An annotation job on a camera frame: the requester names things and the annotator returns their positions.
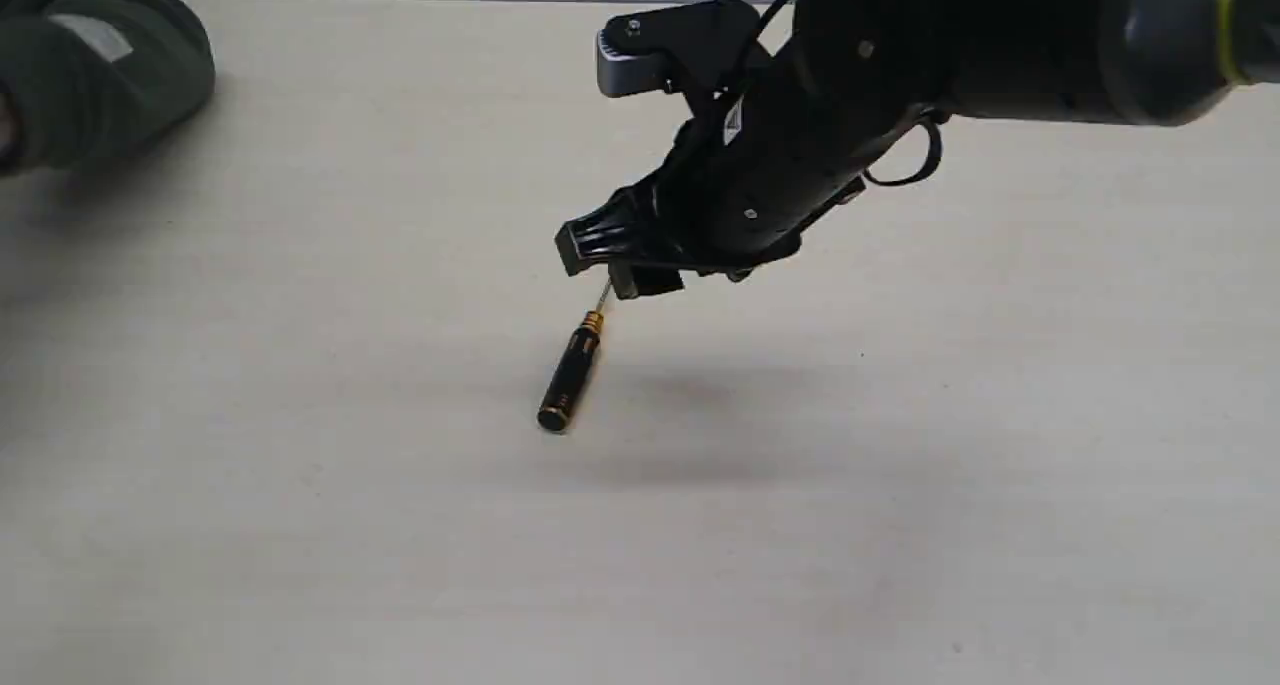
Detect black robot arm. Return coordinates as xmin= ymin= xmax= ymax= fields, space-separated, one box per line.
xmin=554 ymin=0 xmax=1277 ymax=300

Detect dark green sleeved forearm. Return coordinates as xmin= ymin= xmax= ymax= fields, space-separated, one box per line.
xmin=1 ymin=0 xmax=216 ymax=175

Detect black gold handled screwdriver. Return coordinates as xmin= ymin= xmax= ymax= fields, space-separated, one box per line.
xmin=536 ymin=279 xmax=614 ymax=435

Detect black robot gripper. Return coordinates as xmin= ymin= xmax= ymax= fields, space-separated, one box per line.
xmin=556 ymin=15 xmax=931 ymax=301

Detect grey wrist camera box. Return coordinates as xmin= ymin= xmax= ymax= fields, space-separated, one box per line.
xmin=595 ymin=0 xmax=772 ymax=99

